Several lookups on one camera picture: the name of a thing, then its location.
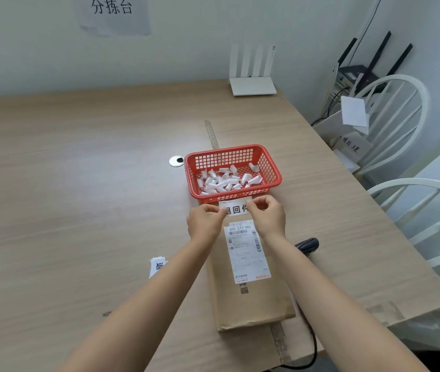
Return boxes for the person's right hand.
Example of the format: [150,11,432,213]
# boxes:
[246,195,287,241]

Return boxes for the person's left hand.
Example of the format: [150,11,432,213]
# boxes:
[187,204,228,247]

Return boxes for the small white printed sticker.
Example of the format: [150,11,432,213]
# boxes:
[219,198,252,217]

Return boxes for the person's right forearm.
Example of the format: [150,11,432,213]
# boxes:
[262,233,430,372]

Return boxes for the person's left forearm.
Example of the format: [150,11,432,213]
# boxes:
[59,235,217,372]

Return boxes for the pile of white paper curls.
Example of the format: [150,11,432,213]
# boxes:
[197,163,264,196]

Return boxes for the red plastic mesh basket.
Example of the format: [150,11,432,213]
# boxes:
[184,144,283,204]

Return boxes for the white shipping label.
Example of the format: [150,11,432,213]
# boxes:
[223,220,272,285]

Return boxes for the black barcode scanner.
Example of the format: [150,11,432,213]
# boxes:
[295,238,320,256]

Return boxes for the small white paper label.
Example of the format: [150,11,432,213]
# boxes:
[149,257,168,279]

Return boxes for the brown cardboard parcel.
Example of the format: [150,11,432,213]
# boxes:
[204,218,296,332]

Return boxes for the white cardboard box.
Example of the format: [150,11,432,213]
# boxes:
[313,110,374,174]

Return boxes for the handwritten white paper sign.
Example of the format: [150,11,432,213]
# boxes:
[334,131,374,162]

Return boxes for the white router with antennas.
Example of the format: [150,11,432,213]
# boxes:
[228,44,278,97]

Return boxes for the blank white paper sheet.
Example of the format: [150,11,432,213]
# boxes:
[340,96,370,135]

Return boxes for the white wooden chair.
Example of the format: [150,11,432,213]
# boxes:
[367,177,440,354]
[353,74,431,177]

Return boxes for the black router with antennas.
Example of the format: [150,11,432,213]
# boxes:
[336,31,414,94]

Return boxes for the black router cables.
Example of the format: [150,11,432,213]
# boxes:
[311,87,351,127]

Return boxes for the black scanner cable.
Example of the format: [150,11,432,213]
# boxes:
[280,301,318,371]

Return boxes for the white paper wall sign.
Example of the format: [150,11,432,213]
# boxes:
[74,0,152,37]

